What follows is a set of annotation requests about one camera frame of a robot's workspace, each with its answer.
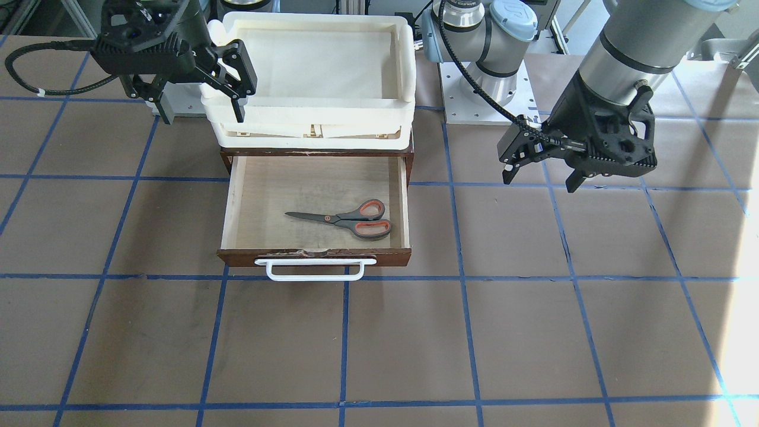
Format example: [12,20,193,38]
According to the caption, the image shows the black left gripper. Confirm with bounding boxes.
[497,75,657,193]

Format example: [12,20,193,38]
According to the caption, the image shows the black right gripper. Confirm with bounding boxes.
[92,1,257,123]

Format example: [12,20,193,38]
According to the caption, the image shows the grey scissors orange handles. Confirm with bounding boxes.
[285,198,393,240]

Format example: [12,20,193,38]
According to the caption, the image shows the wooden drawer white handle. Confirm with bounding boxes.
[217,151,413,282]

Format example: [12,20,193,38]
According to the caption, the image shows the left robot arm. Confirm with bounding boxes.
[421,1,737,193]

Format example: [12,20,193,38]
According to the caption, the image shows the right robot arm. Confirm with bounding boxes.
[90,1,257,124]

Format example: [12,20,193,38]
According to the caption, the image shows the dark wooden drawer cabinet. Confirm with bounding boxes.
[220,133,414,180]

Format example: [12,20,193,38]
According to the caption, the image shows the white plastic tray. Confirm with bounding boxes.
[200,12,416,149]

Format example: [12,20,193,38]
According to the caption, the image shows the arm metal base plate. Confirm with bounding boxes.
[161,82,206,118]
[439,62,540,125]

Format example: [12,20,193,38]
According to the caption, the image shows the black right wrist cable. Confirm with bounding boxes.
[5,39,119,98]

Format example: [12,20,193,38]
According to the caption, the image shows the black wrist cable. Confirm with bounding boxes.
[436,0,570,149]
[5,39,119,98]

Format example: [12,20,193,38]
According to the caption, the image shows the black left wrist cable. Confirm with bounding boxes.
[436,0,570,149]

